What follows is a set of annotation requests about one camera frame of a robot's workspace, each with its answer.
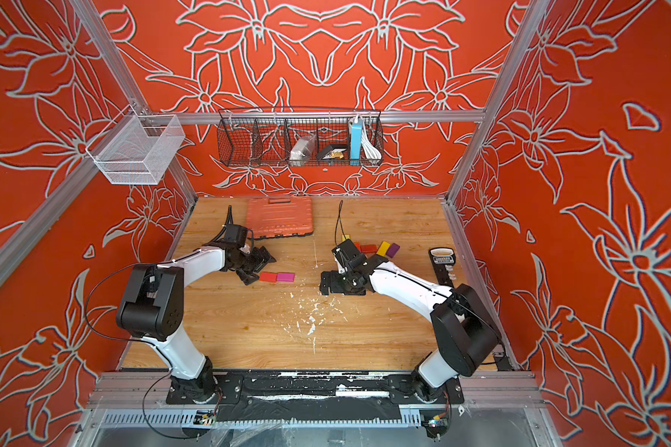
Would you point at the black remote-like tool strip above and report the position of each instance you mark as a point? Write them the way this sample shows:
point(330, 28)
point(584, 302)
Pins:
point(443, 260)

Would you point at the orange plastic tool case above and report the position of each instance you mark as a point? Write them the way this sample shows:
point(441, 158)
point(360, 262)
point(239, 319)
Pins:
point(280, 217)

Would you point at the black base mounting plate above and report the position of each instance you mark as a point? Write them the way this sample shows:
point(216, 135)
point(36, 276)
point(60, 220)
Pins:
point(323, 396)

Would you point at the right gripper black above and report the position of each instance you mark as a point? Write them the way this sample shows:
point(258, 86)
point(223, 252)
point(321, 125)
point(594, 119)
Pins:
point(324, 276)

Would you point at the black wire wall basket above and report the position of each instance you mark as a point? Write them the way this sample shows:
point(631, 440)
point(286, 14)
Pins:
point(264, 137)

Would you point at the small red block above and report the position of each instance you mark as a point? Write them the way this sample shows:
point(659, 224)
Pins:
point(268, 277)

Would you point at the long yellow block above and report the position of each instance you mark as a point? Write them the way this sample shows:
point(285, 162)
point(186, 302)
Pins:
point(383, 249)

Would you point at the black item in basket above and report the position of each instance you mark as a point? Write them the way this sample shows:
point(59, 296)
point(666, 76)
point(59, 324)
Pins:
point(333, 153)

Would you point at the red flat block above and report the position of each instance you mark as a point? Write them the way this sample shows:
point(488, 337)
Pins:
point(369, 248)

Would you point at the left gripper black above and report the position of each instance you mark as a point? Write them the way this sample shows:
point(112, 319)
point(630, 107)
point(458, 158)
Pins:
point(261, 261)

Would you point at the purple small block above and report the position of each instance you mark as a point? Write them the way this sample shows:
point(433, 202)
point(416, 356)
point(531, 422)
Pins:
point(392, 250)

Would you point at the small magenta block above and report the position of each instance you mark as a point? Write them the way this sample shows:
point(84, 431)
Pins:
point(286, 277)

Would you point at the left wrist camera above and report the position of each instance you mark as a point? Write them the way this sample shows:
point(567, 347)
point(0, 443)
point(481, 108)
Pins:
point(235, 236)

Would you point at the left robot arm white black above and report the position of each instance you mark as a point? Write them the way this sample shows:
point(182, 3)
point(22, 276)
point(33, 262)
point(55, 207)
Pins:
point(152, 310)

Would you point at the clear plastic wall bin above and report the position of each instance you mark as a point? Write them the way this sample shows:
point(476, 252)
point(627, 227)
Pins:
point(138, 150)

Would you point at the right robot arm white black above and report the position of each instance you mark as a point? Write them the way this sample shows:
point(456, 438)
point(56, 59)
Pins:
point(464, 331)

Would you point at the grey packet in basket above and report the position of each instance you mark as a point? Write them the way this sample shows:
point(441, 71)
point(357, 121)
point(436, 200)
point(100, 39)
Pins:
point(302, 151)

